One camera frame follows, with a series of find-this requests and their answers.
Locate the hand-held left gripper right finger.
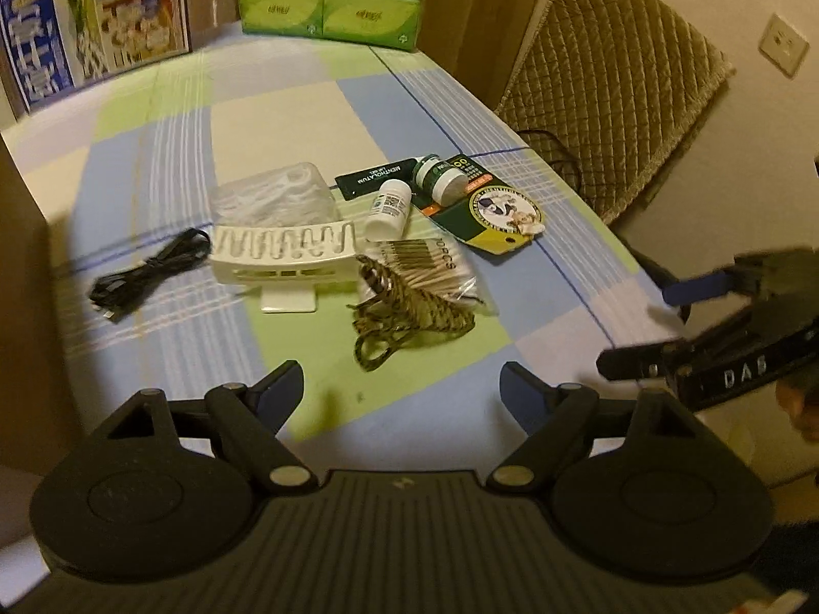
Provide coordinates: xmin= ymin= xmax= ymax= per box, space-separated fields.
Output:
xmin=486 ymin=361 xmax=746 ymax=495

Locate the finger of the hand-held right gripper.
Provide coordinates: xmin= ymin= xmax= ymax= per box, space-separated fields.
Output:
xmin=596 ymin=305 xmax=789 ymax=386
xmin=662 ymin=248 xmax=819 ymax=306

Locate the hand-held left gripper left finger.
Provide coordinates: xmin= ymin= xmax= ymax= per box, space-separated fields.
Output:
xmin=86 ymin=360 xmax=321 ymax=495

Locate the white pill bottle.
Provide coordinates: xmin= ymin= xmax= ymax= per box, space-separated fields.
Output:
xmin=364 ymin=179 xmax=412 ymax=240

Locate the checked cloth desktop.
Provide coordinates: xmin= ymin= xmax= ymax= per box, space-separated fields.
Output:
xmin=0 ymin=32 xmax=679 ymax=480

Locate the person's right hand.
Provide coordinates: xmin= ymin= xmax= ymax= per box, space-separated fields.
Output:
xmin=775 ymin=379 xmax=819 ymax=441

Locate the white plastic rack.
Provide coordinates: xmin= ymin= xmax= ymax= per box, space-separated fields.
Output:
xmin=210 ymin=221 xmax=359 ymax=313

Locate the cotton swab pack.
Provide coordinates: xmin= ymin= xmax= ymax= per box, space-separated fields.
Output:
xmin=364 ymin=236 xmax=500 ymax=317

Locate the green printed card pack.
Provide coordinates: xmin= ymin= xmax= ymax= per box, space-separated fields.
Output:
xmin=409 ymin=153 xmax=548 ymax=258

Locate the clear box of floss picks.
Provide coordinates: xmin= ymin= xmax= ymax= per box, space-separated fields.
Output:
xmin=211 ymin=162 xmax=340 ymax=234

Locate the dark green tube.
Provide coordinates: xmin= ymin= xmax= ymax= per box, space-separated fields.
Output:
xmin=334 ymin=157 xmax=426 ymax=201

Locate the beige quilted chair cushion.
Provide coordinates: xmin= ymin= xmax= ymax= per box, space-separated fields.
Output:
xmin=495 ymin=0 xmax=737 ymax=226

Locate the green bottle with white cap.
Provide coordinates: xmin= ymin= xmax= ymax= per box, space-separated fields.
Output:
xmin=411 ymin=155 xmax=469 ymax=202

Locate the brown wooden panel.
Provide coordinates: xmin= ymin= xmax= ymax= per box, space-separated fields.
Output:
xmin=419 ymin=0 xmax=554 ymax=106
xmin=0 ymin=134 xmax=97 ymax=462

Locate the colourful printed box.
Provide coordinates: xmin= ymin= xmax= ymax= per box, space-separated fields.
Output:
xmin=0 ymin=0 xmax=193 ymax=119

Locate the camouflage cord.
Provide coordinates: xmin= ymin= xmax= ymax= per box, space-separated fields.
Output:
xmin=346 ymin=256 xmax=478 ymax=373

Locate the black usb cable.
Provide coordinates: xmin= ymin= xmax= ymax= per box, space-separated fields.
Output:
xmin=88 ymin=228 xmax=213 ymax=324

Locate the thin black cable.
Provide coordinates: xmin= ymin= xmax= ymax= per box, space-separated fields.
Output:
xmin=515 ymin=129 xmax=615 ymax=225

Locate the white wall socket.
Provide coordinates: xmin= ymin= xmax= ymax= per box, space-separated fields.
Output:
xmin=759 ymin=13 xmax=810 ymax=78

